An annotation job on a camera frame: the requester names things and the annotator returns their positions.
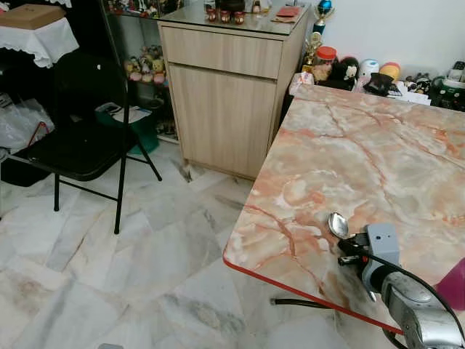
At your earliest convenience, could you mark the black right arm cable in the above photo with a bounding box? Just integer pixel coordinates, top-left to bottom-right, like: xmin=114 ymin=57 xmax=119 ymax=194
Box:
xmin=357 ymin=251 xmax=465 ymax=344

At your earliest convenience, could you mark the cordless phone on green base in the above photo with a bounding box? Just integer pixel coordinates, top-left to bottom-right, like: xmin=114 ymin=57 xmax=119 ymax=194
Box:
xmin=429 ymin=61 xmax=465 ymax=111

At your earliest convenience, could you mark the green storage box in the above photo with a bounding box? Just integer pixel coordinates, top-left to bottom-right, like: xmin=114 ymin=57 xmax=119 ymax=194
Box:
xmin=97 ymin=102 xmax=161 ymax=154

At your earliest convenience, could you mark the brown cardboard box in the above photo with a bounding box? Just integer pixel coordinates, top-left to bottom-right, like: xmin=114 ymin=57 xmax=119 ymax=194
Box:
xmin=0 ymin=4 xmax=67 ymax=31

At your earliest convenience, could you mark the gold trophy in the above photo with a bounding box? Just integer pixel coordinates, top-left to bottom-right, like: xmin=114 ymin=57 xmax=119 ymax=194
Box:
xmin=304 ymin=33 xmax=325 ymax=71

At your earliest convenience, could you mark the blue globe trophy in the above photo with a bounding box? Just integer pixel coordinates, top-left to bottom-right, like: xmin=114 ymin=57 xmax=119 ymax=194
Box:
xmin=312 ymin=0 xmax=336 ymax=36

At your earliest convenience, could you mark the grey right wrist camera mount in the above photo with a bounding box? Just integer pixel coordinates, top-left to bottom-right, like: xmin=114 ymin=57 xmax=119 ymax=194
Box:
xmin=365 ymin=223 xmax=400 ymax=267

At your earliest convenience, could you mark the yellow orange round container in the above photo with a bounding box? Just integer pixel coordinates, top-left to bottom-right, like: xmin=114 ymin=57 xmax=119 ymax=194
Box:
xmin=379 ymin=63 xmax=402 ymax=82

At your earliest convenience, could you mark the light wooden cabinet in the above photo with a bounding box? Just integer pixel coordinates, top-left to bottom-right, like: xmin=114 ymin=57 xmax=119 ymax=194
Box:
xmin=158 ymin=4 xmax=314 ymax=180

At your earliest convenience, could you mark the black floor bin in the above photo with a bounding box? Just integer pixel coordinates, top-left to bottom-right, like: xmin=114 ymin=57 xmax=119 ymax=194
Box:
xmin=0 ymin=156 xmax=52 ymax=188

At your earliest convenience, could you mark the white lace table cloth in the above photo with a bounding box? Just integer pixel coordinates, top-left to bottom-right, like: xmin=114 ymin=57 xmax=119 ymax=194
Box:
xmin=0 ymin=16 xmax=80 ymax=69

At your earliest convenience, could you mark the black desk gadget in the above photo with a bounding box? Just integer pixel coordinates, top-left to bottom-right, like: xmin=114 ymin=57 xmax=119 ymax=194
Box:
xmin=363 ymin=73 xmax=397 ymax=97

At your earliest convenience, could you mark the silver metal spoon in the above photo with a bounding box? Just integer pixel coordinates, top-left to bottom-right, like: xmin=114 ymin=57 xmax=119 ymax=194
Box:
xmin=328 ymin=212 xmax=351 ymax=241

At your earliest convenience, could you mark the white round gadget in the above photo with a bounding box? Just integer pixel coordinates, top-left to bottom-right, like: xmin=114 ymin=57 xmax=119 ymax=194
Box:
xmin=360 ymin=60 xmax=381 ymax=81

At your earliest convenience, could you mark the clear plastic bag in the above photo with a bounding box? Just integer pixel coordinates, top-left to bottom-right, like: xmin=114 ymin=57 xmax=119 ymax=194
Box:
xmin=0 ymin=98 xmax=56 ymax=151

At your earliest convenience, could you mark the black plush toy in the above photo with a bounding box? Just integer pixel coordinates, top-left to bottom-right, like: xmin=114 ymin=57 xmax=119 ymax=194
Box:
xmin=334 ymin=57 xmax=360 ymax=85

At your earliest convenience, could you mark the glass display shelf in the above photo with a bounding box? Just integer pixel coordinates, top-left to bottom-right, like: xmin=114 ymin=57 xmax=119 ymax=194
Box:
xmin=98 ymin=0 xmax=179 ymax=143

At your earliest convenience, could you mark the red lidded glass jar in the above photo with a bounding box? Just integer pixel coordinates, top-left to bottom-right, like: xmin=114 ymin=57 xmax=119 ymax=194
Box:
xmin=312 ymin=46 xmax=339 ymax=83

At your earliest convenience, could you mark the red envelope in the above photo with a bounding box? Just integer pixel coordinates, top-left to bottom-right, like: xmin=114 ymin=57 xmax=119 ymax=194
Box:
xmin=275 ymin=6 xmax=301 ymax=20

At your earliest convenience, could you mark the pink plastic cup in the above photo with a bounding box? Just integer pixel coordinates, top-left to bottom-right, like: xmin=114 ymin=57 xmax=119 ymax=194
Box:
xmin=436 ymin=258 xmax=465 ymax=311

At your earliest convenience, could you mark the black folding chair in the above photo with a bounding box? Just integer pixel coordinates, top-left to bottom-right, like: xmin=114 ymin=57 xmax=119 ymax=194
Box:
xmin=13 ymin=52 xmax=163 ymax=235

